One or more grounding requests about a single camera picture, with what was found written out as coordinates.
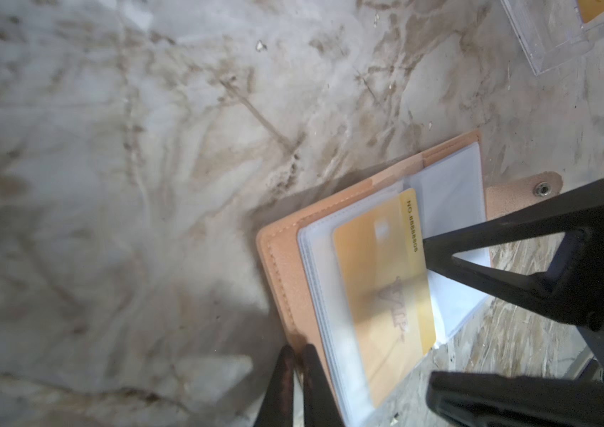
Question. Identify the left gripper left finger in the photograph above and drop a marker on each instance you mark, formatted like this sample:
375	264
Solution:
278	404

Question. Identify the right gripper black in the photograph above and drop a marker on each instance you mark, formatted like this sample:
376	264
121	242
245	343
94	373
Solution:
549	259

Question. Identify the clear acrylic card tray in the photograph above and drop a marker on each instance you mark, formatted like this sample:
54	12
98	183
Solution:
553	32

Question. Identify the pink leather card holder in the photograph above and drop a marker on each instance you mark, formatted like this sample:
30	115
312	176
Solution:
300	260

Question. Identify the gold card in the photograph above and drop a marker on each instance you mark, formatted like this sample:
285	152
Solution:
383	267

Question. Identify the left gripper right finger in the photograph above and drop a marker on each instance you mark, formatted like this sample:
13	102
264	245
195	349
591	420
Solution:
320	408

